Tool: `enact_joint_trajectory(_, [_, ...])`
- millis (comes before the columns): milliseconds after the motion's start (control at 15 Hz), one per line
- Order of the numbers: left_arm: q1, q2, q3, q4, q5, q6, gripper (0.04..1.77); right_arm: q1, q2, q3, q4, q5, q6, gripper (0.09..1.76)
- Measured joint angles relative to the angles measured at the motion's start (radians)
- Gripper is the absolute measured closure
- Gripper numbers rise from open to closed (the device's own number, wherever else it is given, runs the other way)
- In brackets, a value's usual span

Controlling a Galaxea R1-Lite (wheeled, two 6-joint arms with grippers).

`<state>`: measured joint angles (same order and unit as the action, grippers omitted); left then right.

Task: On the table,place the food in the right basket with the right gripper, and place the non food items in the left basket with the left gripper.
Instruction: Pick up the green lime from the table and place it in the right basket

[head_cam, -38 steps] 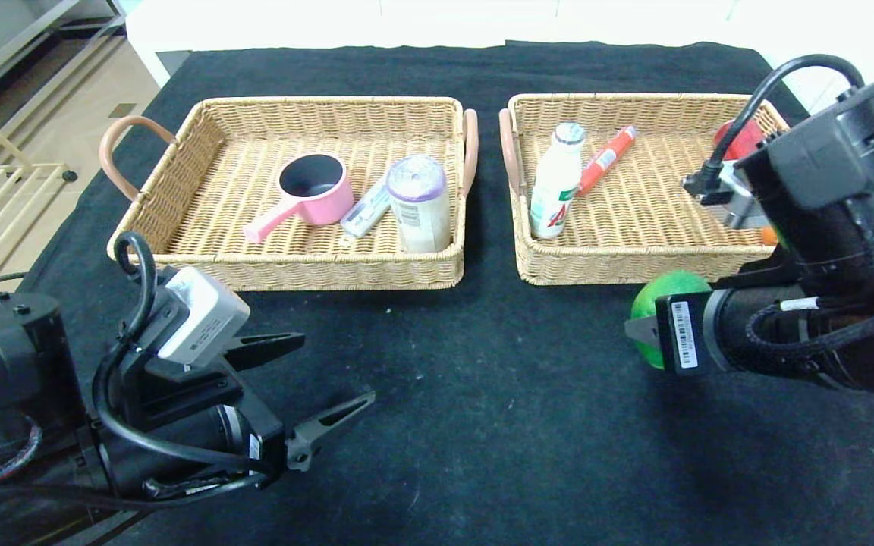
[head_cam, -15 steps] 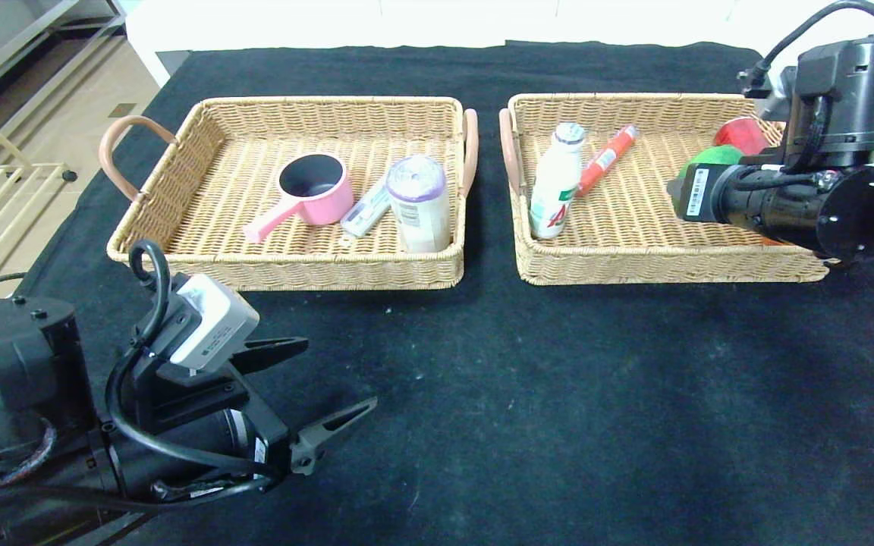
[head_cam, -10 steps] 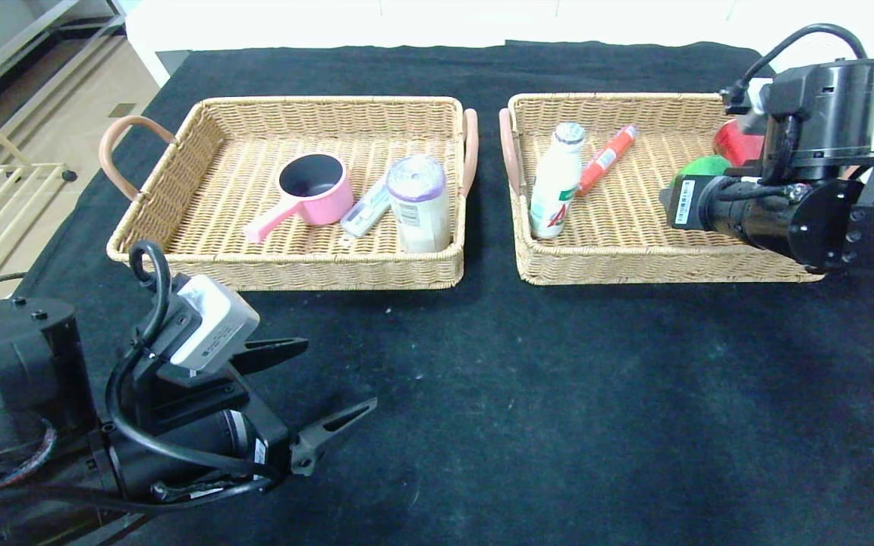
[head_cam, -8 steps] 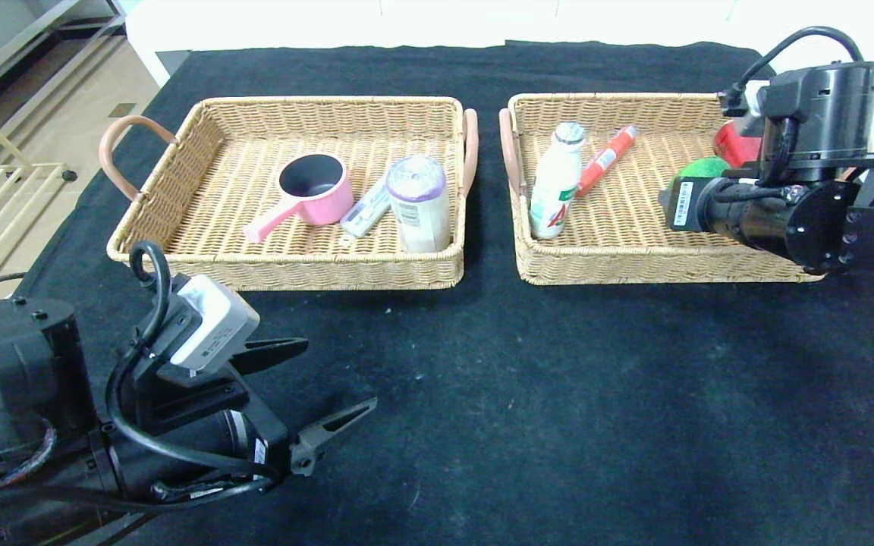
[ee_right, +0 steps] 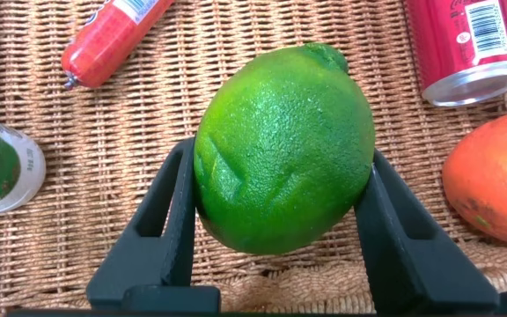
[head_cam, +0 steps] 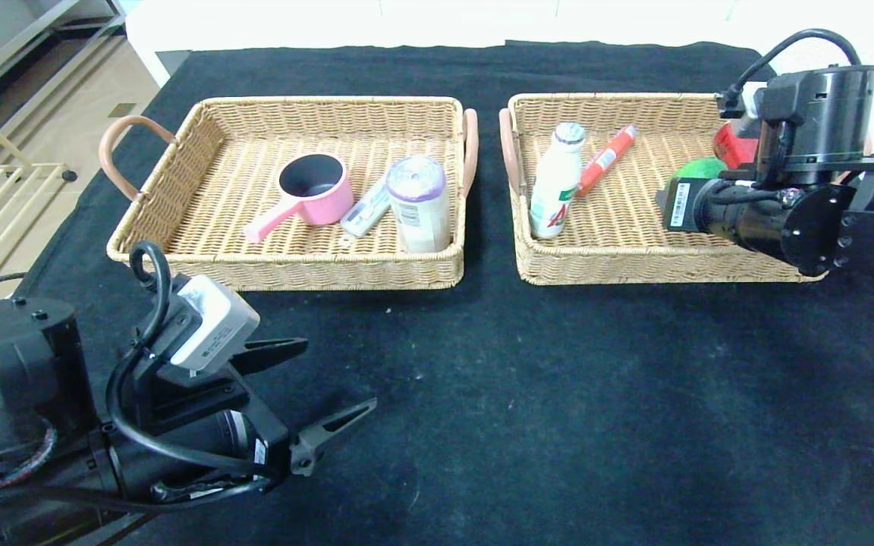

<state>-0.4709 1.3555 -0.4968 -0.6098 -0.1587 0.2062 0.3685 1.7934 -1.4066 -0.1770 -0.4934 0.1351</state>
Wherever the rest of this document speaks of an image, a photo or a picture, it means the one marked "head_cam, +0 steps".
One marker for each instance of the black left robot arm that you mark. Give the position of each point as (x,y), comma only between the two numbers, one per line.
(12,364)

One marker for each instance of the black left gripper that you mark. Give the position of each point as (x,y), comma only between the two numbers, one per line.
(268,446)

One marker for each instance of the clear plastic blister pack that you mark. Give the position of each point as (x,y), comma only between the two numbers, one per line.
(366,214)

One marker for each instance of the green lime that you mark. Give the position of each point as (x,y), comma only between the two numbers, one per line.
(702,168)

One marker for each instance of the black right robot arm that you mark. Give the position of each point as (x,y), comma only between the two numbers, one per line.
(824,121)

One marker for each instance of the purple trash bag roll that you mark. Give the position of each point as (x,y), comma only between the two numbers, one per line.
(419,205)

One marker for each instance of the light wooden rack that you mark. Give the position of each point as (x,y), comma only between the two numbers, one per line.
(20,176)

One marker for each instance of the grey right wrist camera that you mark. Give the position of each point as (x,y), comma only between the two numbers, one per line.
(752,95)

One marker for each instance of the grey metal shelf unit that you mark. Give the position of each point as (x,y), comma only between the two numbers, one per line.
(27,38)

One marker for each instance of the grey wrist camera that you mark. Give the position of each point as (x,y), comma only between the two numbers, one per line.
(213,326)
(752,95)

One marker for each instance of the red soda can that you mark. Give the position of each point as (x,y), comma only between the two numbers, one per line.
(737,148)

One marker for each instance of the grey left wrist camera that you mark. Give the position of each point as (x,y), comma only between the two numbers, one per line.
(213,326)

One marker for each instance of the small white milk bottle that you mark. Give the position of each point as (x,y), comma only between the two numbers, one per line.
(556,189)

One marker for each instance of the orange sausage stick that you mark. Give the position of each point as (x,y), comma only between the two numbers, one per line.
(608,161)

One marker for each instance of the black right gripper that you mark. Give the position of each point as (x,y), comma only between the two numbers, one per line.
(678,205)

